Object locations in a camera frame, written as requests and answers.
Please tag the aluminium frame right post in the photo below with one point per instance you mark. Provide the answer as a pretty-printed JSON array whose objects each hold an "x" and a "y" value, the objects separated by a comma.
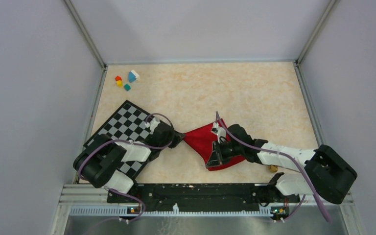
[{"x": 317, "y": 31}]

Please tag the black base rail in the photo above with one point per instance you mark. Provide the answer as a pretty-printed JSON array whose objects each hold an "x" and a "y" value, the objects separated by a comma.
[{"x": 235, "y": 197}]

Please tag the red cloth napkin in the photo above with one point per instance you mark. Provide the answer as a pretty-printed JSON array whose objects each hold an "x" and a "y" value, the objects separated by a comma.
[{"x": 201, "y": 139}]

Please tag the teal small cube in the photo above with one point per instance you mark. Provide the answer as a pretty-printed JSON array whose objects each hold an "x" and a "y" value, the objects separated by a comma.
[{"x": 127, "y": 87}]

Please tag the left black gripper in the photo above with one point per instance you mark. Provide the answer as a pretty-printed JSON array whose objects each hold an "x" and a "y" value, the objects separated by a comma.
[{"x": 177, "y": 137}]

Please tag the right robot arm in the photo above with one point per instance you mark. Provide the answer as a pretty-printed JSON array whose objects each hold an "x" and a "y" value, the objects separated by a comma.
[{"x": 319, "y": 172}]

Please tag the aluminium frame post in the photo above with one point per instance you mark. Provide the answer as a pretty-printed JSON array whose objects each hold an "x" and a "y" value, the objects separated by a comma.
[
  {"x": 317, "y": 31},
  {"x": 84, "y": 32}
]

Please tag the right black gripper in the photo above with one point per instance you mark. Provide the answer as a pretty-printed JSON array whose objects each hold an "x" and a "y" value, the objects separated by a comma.
[{"x": 215, "y": 157}]

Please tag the aluminium frame left post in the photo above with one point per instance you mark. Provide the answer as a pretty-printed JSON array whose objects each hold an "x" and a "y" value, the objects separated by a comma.
[{"x": 84, "y": 32}]

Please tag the blue white block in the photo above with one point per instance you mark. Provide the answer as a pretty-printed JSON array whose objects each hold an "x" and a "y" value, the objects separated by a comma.
[{"x": 133, "y": 76}]

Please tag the white toothed cable tray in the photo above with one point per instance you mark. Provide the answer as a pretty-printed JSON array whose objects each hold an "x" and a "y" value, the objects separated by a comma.
[{"x": 129, "y": 211}]

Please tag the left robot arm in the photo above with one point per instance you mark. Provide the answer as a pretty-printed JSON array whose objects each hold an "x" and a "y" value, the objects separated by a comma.
[{"x": 114, "y": 163}]

